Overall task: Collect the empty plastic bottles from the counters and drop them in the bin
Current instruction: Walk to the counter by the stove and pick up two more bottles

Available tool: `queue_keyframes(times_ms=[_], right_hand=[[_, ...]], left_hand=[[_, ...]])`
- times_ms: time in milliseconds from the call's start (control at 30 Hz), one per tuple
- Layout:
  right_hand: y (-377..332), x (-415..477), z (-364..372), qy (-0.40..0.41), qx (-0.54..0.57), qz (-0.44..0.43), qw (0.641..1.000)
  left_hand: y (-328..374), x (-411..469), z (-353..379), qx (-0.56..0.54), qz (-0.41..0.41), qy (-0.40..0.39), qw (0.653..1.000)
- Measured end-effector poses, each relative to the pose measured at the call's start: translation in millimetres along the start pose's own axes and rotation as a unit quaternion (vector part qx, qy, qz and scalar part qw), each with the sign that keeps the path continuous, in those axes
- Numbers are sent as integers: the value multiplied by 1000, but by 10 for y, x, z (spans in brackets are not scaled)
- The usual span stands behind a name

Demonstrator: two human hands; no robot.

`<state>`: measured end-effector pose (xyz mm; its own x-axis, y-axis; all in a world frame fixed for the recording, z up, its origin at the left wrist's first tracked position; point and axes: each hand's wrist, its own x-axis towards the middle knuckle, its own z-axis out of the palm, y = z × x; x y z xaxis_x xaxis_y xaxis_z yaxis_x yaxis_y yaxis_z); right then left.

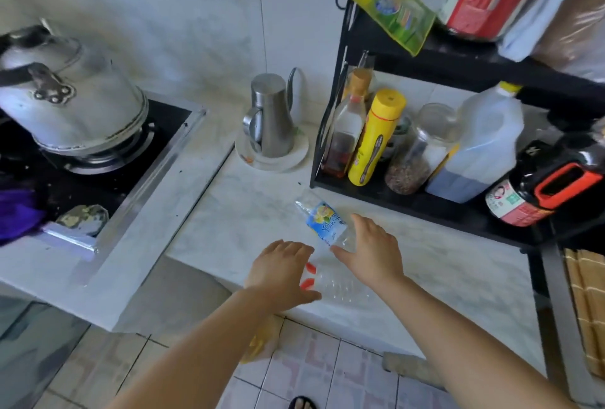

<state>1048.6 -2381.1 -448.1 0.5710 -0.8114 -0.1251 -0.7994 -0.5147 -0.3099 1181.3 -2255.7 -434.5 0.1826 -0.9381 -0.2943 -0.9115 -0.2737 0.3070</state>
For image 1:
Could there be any person's right hand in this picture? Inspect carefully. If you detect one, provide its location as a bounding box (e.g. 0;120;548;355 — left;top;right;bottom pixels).
329;213;406;289

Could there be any person's left hand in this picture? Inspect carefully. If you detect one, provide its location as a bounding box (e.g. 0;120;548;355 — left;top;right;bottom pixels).
243;239;323;315

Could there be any clear plastic bottle blue label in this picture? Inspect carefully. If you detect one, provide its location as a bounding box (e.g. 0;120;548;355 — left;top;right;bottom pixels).
295;196;375;306

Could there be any person's left forearm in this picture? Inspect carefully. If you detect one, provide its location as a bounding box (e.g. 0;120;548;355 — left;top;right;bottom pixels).
106;287;285;409

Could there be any person's right forearm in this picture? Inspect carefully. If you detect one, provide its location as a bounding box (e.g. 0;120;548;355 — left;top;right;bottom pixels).
378;274;578;409

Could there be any white saucer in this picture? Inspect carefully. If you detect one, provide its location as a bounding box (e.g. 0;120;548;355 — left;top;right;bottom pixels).
234;129;310;173

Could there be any yellow seasoning bottle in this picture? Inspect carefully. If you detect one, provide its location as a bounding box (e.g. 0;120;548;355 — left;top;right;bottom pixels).
348;88;407;187

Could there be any glass spice jar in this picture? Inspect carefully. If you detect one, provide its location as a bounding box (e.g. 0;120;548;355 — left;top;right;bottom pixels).
384;102;462;196

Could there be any oil bottle orange cap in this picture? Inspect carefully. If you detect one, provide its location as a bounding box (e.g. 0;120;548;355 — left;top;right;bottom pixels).
321;68;374;178

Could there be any grey stone block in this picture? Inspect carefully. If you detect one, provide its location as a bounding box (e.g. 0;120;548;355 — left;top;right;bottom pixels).
381;351;446;389

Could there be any stainless steel oil pot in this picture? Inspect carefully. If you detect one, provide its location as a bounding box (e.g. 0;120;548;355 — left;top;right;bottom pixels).
242;67;300;159

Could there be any white plastic jug yellow cap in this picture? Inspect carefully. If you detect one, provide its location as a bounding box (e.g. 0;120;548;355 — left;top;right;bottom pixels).
425;81;526;204

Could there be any thin glass bottle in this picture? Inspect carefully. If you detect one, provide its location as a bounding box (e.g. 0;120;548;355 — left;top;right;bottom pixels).
356;50;377;84

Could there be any black metal rack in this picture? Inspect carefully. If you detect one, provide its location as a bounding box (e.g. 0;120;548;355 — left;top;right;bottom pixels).
309;0;605;254

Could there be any black gas stove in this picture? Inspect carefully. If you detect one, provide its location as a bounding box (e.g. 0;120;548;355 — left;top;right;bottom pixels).
0;92;208;264

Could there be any crumpled foil piece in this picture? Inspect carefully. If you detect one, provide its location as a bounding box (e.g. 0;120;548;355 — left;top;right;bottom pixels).
56;204;110;237

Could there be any bamboo mat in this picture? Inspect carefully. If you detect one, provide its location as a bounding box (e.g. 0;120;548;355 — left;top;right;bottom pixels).
563;248;605;379

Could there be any purple cloth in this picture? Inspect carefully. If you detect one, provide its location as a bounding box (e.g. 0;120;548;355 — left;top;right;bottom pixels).
0;188;49;247

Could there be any pale blue plastic bag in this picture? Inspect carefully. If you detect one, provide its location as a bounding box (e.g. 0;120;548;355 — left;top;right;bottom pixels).
498;0;599;63

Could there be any aluminium kettle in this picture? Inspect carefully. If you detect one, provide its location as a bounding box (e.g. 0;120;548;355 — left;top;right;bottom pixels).
0;20;150;157

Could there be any brown plastic bag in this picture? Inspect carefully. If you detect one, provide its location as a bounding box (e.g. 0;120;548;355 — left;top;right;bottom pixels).
533;0;605;84

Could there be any dark sauce bottle red handle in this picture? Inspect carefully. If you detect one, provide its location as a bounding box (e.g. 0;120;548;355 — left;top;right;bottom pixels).
485;132;605;228

